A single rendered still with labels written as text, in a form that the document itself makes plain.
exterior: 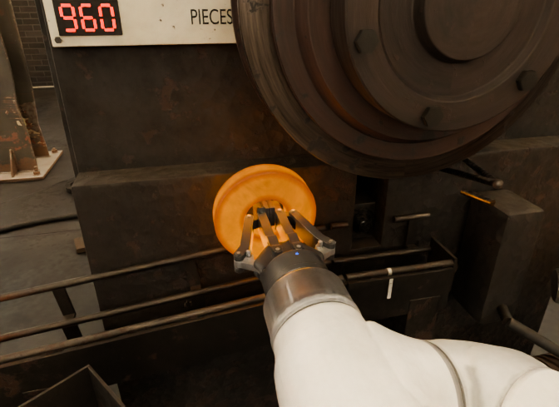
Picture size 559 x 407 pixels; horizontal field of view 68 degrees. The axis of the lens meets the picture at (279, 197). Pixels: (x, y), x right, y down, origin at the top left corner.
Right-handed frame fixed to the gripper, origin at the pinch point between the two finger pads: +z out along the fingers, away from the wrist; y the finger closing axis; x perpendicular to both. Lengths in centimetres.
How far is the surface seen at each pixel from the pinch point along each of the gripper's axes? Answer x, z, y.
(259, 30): 24.4, -1.9, -0.9
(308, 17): 26.0, -5.6, 3.9
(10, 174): -93, 244, -132
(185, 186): 0.9, 6.8, -11.2
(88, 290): -89, 99, -58
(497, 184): 6.4, -12.2, 28.3
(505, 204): -4.4, -0.8, 42.0
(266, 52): 22.0, -2.0, 0.0
